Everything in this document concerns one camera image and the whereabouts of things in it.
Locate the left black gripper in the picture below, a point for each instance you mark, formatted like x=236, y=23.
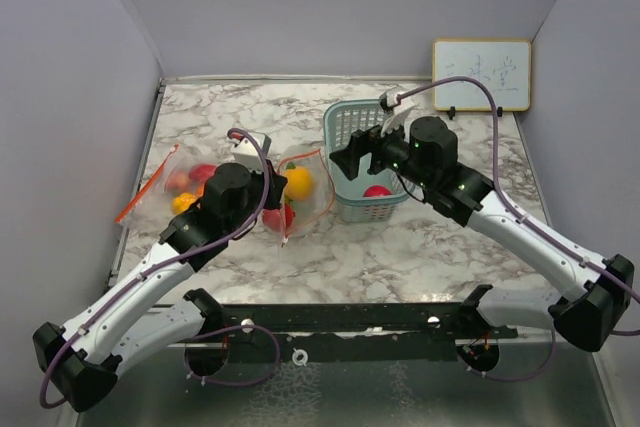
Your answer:
x=276, y=183

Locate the small whiteboard wooden frame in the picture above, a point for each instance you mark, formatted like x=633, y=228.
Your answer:
x=503, y=66

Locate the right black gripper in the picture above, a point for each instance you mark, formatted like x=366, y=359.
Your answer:
x=361, y=143

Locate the orange tangerine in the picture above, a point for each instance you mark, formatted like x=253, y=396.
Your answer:
x=177, y=182

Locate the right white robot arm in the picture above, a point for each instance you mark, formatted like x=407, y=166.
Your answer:
x=590, y=293

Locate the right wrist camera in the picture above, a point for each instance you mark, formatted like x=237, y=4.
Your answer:
x=396, y=109

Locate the teal white plastic basket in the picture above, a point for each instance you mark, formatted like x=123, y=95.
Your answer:
x=339, y=122

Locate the red apple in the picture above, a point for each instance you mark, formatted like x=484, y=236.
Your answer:
x=377, y=191

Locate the yellow lemon fruit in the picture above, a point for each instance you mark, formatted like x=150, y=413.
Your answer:
x=300, y=183

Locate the clear bag orange zipper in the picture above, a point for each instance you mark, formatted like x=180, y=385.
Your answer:
x=152, y=204

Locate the yellow orange fruit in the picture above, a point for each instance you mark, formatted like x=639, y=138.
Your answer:
x=182, y=202

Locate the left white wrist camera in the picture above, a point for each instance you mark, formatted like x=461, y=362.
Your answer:
x=246, y=154

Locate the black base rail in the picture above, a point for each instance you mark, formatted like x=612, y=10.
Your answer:
x=328, y=333

